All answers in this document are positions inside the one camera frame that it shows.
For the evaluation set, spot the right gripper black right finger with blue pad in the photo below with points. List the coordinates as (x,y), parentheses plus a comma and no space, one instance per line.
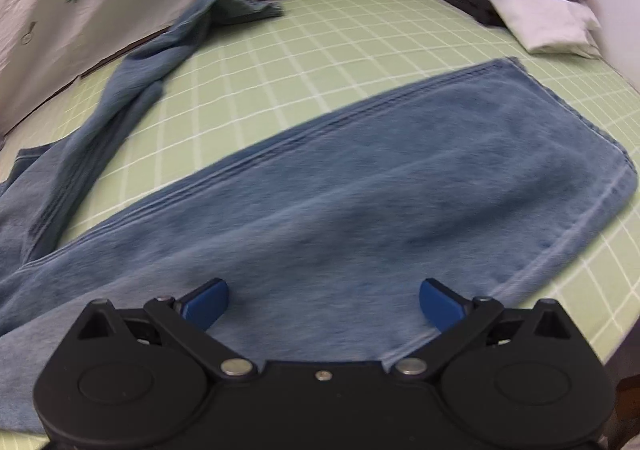
(460,322)

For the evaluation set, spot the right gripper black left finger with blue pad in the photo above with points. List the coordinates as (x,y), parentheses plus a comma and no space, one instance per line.
(185,321)

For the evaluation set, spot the blue denim jeans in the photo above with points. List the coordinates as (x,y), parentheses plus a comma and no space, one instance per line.
(481,178)

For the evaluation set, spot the white folded garment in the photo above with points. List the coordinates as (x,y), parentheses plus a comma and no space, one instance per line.
(551,26)

